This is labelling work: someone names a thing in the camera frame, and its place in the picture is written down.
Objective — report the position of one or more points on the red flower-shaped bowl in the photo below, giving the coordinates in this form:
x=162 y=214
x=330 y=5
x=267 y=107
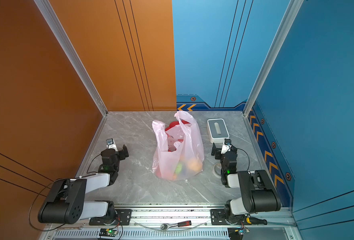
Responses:
x=173 y=124

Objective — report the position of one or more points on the green circuit board left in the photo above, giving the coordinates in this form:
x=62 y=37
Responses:
x=109 y=233

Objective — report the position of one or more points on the white tape roll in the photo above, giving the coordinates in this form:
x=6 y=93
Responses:
x=217 y=170

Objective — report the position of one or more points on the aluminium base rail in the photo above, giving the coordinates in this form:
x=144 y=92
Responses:
x=143 y=221

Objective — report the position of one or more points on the aluminium corner post left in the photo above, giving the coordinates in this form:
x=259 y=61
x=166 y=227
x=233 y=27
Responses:
x=59 y=32

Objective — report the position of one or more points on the white grey tissue box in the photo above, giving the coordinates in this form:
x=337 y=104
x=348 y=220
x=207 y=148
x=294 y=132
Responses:
x=217 y=130

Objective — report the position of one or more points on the circuit board right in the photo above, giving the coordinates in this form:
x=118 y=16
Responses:
x=237 y=233

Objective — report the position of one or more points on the yellow black screwdriver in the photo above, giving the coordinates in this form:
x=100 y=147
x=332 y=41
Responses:
x=255 y=221

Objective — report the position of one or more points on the aluminium corner post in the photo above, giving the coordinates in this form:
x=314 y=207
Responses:
x=59 y=32
x=280 y=36

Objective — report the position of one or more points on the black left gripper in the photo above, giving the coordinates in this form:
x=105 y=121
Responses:
x=120 y=153

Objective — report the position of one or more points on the red handled ratchet wrench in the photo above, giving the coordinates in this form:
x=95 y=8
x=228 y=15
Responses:
x=165 y=227

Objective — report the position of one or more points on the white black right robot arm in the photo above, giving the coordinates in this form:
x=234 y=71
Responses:
x=258 y=194

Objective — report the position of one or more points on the aluminium corner post right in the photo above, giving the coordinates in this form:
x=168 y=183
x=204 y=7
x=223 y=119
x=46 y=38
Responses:
x=280 y=36

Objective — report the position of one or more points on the pink plastic bag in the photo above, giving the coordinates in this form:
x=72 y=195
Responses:
x=180 y=152

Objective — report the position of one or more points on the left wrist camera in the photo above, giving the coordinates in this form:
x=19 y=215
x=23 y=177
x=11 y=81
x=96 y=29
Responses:
x=111 y=144

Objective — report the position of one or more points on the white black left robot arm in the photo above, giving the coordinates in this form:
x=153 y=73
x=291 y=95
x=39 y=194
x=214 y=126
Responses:
x=66 y=204

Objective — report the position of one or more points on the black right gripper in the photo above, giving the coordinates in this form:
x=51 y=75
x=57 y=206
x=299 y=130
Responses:
x=218 y=152

